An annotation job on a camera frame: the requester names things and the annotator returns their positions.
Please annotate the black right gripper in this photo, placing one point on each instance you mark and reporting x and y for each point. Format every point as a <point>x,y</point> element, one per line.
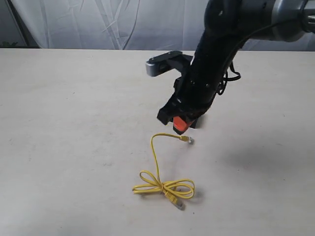
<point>205,78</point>

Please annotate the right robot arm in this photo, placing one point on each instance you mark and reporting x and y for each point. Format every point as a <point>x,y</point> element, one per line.
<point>229,24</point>

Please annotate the white backdrop curtain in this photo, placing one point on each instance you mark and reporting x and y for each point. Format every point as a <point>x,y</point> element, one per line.
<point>122,24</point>

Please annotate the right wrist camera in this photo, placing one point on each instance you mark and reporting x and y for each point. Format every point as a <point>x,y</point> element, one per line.
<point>163,63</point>

